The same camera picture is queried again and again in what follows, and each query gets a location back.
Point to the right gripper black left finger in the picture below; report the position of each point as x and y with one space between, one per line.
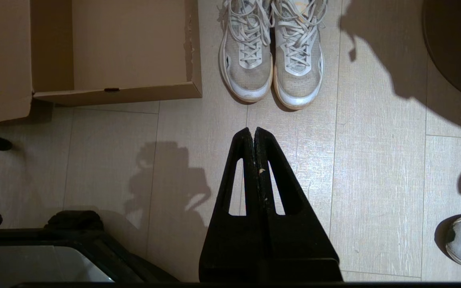
218 256

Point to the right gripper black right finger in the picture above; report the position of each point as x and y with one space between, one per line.
306 252

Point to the white lace-up sneaker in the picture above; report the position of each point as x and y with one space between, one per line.
296 84
248 76

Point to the cardboard shoe box with lid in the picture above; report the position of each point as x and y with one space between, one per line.
126 40

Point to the round dark brown table base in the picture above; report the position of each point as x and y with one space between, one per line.
458 40

